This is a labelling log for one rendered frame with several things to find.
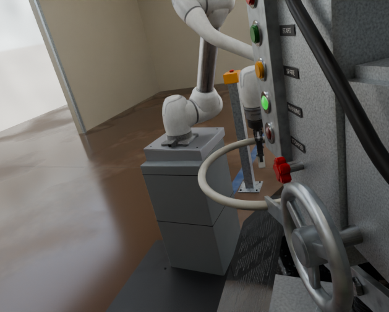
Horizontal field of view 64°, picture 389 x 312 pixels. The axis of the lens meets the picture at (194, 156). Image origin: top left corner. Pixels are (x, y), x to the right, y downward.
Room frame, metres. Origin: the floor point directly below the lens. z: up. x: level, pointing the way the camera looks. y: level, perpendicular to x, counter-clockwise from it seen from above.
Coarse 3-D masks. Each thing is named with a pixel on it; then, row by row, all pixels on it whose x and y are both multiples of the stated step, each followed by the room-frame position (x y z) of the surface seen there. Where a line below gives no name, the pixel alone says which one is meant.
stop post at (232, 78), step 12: (228, 72) 2.59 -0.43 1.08; (228, 84) 2.56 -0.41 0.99; (240, 96) 2.56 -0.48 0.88; (240, 108) 2.53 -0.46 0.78; (240, 120) 2.54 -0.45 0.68; (240, 132) 2.55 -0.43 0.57; (240, 156) 2.57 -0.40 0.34; (252, 168) 2.59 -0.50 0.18; (252, 180) 2.53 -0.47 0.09; (240, 192) 2.53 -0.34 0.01; (252, 192) 2.48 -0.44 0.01
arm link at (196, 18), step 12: (192, 12) 1.52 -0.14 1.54; (204, 12) 1.54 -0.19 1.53; (192, 24) 1.52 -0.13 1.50; (204, 24) 1.48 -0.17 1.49; (204, 36) 1.47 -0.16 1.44; (216, 36) 1.44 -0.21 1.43; (228, 36) 1.45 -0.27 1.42; (228, 48) 1.43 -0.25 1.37; (240, 48) 1.41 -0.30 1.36; (252, 60) 1.41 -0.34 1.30
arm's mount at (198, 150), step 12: (192, 132) 1.94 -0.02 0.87; (204, 132) 1.89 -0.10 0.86; (216, 132) 1.85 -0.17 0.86; (156, 144) 1.83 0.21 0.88; (192, 144) 1.72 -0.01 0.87; (204, 144) 1.68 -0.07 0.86; (156, 156) 1.76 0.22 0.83; (168, 156) 1.71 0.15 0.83; (180, 156) 1.67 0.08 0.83; (192, 156) 1.63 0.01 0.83; (204, 156) 1.64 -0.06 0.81
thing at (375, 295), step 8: (272, 200) 0.78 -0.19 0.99; (272, 208) 0.76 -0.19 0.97; (280, 208) 0.70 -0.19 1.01; (280, 216) 0.70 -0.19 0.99; (352, 272) 0.36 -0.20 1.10; (360, 272) 0.35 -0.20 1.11; (360, 280) 0.34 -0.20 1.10; (368, 280) 0.33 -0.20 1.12; (376, 280) 0.32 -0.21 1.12; (360, 288) 0.34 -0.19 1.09; (368, 288) 0.32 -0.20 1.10; (376, 288) 0.31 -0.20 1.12; (384, 288) 0.30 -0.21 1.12; (360, 296) 0.34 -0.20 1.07; (368, 296) 0.32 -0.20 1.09; (376, 296) 0.31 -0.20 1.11; (384, 296) 0.29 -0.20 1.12; (368, 304) 0.32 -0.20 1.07; (376, 304) 0.31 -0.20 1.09; (384, 304) 0.29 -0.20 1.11
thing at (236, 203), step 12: (240, 144) 1.27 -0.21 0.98; (252, 144) 1.27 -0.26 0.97; (216, 156) 1.21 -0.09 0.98; (204, 168) 1.12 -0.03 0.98; (204, 180) 1.03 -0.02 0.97; (204, 192) 0.97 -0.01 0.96; (228, 204) 0.87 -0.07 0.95; (240, 204) 0.85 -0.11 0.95; (252, 204) 0.83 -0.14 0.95; (264, 204) 0.82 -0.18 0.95
